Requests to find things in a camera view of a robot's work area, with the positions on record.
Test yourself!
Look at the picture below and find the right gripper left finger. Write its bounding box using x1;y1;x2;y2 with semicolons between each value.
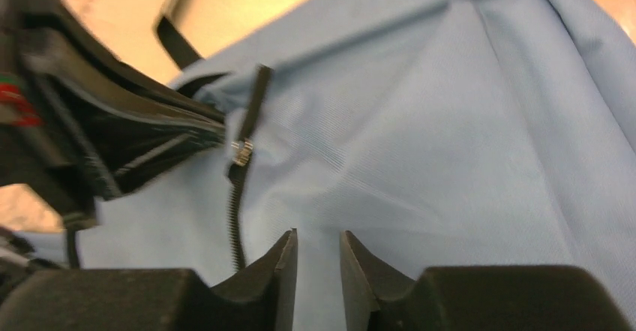
211;229;298;331

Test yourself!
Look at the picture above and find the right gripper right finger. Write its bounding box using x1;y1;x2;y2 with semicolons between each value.
340;230;423;330

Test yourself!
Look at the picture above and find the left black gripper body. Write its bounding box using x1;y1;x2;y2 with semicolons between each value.
1;0;225;230

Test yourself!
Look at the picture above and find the blue student backpack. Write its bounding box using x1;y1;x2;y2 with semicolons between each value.
19;0;636;331

